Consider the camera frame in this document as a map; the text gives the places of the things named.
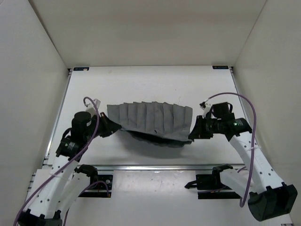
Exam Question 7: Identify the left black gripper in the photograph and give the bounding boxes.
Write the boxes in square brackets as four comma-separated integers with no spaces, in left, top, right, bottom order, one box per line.
[87,108,122,137]

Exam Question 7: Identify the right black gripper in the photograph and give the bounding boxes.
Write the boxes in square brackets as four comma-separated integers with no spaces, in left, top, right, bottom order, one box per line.
[189,115,222,139]

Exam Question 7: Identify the grey pleated skirt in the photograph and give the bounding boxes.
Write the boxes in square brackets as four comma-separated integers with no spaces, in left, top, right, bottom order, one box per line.
[107,102,193,148]

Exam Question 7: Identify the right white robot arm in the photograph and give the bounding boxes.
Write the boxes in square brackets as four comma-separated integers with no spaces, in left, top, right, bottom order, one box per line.
[185,102,298,221]

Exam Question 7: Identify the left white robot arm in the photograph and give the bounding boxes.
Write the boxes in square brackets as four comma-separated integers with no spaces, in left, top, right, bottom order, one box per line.
[13,112,121,226]

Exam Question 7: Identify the left blue corner label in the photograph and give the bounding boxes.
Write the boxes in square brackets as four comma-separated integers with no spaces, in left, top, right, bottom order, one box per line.
[73,67,89,71]

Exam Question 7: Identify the blue corner label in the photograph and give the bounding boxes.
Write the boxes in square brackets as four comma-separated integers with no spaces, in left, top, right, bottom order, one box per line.
[73,67,89,71]
[212,65,229,70]

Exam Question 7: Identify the right blue corner label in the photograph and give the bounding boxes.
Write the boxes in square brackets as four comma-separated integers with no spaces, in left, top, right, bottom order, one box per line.
[212,65,229,70]

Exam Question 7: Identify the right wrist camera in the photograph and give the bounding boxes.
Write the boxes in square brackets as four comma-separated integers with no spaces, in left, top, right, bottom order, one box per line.
[199,99,212,119]

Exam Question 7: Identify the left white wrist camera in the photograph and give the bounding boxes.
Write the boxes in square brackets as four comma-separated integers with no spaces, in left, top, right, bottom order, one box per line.
[86,99,101,117]

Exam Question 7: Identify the aluminium front rail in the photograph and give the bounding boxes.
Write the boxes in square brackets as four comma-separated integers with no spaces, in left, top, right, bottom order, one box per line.
[42,162,265,172]

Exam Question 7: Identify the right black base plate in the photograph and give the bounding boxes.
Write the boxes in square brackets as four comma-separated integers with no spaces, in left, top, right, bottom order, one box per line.
[184,173,240,200]

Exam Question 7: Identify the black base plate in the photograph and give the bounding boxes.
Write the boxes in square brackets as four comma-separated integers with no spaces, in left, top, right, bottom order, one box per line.
[184,173,240,200]
[79,173,113,198]

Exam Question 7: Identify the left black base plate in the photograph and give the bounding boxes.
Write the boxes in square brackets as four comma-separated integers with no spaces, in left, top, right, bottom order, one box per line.
[79,173,113,198]

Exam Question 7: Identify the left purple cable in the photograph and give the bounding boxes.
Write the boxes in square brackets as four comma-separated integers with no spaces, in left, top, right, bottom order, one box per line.
[13,97,99,224]

